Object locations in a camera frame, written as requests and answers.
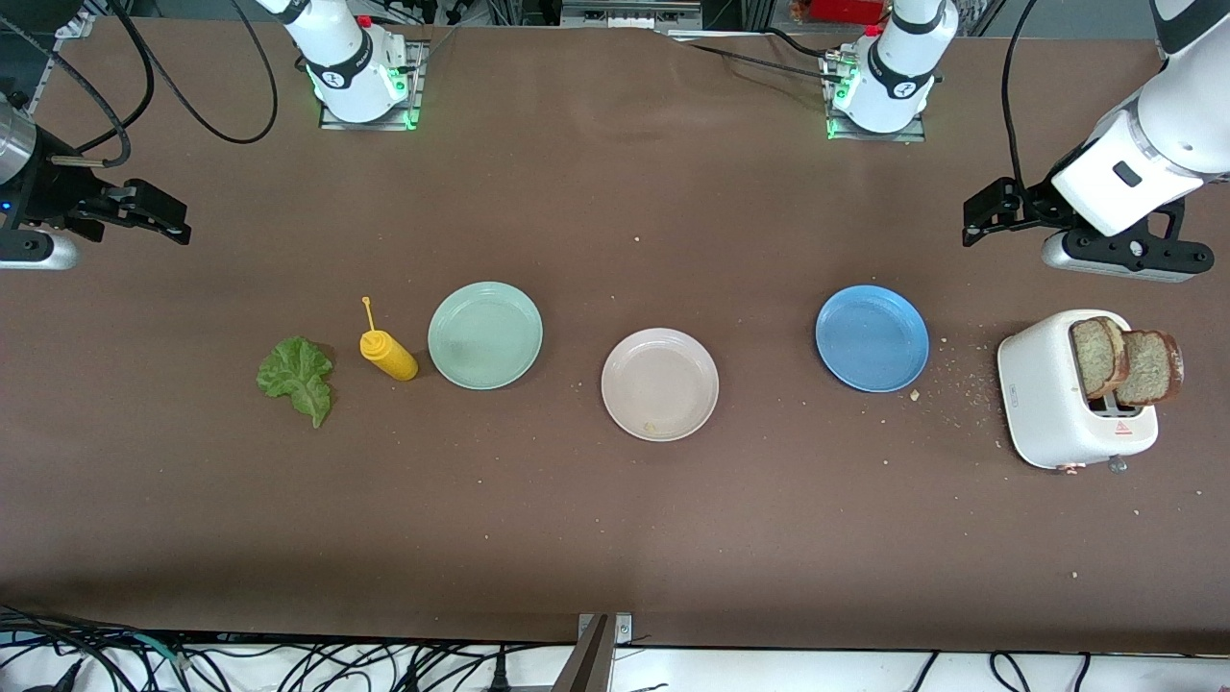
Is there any aluminium frame section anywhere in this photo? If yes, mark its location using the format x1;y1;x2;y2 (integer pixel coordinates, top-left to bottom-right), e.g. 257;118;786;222
557;0;704;32

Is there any mint green plate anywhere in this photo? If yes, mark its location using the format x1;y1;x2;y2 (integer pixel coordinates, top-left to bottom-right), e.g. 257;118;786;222
428;281;544;391

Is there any dark metal bar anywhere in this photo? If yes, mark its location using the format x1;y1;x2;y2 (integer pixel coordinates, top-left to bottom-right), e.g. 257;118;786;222
551;615;616;692

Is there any green lettuce leaf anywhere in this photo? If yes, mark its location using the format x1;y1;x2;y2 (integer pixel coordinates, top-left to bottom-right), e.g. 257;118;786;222
257;336;335;430

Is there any beige plate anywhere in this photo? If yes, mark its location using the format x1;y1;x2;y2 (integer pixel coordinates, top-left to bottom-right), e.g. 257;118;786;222
601;328;720;443

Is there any silver table edge bracket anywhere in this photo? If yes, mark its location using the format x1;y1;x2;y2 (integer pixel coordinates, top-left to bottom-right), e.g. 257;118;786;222
577;613;633;645

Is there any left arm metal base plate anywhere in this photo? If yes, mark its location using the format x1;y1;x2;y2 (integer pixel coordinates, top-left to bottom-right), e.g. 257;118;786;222
824;53;926;144

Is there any tangle of black floor cables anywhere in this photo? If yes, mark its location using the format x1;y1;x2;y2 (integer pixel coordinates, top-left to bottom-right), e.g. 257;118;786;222
0;604;578;692

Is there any brown-crust bread slice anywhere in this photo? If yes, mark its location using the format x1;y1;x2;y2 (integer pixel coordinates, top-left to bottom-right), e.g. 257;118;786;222
1070;316;1130;401
1113;330;1185;407

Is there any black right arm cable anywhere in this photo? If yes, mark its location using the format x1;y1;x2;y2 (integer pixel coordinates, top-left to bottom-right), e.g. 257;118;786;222
0;0;280;169

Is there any white toaster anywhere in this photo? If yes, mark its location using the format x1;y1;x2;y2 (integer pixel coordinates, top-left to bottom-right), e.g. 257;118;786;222
996;309;1160;475

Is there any yellow squeeze sauce bottle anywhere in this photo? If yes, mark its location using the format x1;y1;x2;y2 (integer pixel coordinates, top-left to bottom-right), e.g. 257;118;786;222
360;296;420;383

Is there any red box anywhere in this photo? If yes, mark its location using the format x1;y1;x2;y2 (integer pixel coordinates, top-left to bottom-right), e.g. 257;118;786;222
793;0;887;25

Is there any black cable on table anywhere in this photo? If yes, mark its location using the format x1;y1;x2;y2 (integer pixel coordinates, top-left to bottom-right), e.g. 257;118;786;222
663;27;847;83

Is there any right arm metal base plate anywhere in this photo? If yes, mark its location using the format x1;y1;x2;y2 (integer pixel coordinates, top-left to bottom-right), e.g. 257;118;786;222
320;38;425;132

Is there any blue plate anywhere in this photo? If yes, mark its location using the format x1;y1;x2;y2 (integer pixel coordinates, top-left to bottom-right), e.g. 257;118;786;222
815;284;930;394

